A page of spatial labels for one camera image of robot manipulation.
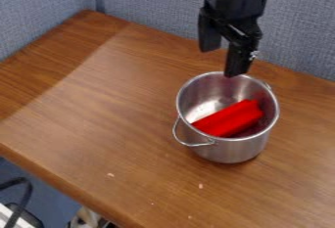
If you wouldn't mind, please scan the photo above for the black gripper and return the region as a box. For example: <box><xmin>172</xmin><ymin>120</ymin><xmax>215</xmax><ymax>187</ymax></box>
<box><xmin>198</xmin><ymin>0</ymin><xmax>267</xmax><ymax>77</ymax></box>

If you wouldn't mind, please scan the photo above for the black and white floor object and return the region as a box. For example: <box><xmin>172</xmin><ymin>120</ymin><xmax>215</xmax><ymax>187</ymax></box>
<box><xmin>0</xmin><ymin>202</ymin><xmax>44</xmax><ymax>228</ymax></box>

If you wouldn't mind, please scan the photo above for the red rectangular block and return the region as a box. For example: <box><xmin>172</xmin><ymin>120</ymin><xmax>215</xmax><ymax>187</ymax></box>
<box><xmin>192</xmin><ymin>100</ymin><xmax>263</xmax><ymax>138</ymax></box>

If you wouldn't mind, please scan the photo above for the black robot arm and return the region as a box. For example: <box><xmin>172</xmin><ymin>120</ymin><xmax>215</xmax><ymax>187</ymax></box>
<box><xmin>198</xmin><ymin>0</ymin><xmax>267</xmax><ymax>77</ymax></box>

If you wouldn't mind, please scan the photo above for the stainless steel pot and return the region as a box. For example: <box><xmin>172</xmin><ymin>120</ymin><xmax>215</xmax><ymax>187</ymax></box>
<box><xmin>172</xmin><ymin>71</ymin><xmax>280</xmax><ymax>163</ymax></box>

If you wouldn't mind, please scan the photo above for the black cable loop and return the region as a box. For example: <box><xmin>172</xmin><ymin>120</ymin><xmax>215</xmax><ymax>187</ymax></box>
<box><xmin>0</xmin><ymin>176</ymin><xmax>33</xmax><ymax>228</ymax></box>

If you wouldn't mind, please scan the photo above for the white object under table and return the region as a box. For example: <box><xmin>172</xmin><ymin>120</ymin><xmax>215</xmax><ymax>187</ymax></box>
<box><xmin>65</xmin><ymin>206</ymin><xmax>118</xmax><ymax>228</ymax></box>

